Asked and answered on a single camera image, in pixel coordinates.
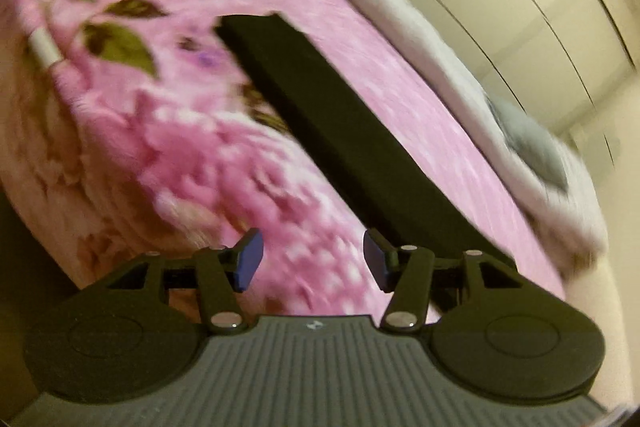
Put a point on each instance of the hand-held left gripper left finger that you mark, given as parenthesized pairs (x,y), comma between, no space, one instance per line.
(249,259)

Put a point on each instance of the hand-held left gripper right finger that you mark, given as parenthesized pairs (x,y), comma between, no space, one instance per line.
(376,257)

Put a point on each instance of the black pants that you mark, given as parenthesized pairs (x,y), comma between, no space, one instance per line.
(325,122)

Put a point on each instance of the pink floral blanket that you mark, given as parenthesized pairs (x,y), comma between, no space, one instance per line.
(175,157)

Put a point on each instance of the grey pillow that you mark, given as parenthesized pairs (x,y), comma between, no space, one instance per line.
(530,142)

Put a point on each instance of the white striped quilt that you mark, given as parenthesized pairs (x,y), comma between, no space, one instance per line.
(400,22)

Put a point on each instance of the cream wardrobe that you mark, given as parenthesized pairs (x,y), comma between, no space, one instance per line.
(525,7)

